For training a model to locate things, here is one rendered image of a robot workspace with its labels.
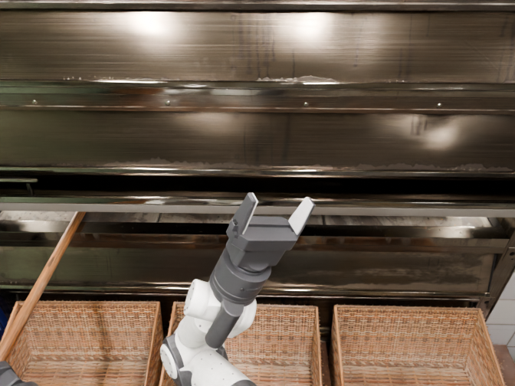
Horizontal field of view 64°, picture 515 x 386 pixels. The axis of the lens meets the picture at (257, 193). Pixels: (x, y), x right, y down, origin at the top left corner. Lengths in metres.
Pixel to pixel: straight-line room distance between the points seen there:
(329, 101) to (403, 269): 0.72
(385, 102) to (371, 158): 0.17
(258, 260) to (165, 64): 0.61
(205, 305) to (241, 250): 0.15
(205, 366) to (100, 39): 0.81
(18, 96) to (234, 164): 0.60
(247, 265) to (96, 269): 1.03
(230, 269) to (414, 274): 1.03
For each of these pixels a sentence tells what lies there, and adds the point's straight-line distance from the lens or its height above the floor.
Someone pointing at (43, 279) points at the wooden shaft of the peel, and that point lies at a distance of 1.37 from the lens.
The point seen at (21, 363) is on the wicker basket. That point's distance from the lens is 1.95.
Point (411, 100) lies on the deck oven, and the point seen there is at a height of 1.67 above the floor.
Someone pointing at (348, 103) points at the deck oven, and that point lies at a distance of 1.14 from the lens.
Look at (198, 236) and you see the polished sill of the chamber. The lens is 1.41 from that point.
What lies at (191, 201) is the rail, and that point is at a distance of 1.13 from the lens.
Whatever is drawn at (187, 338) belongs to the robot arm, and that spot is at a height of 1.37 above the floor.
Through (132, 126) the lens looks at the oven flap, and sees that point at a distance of 1.23.
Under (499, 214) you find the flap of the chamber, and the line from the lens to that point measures 1.30.
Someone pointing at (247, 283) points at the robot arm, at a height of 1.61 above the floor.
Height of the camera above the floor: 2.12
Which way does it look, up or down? 37 degrees down
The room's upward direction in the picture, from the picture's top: straight up
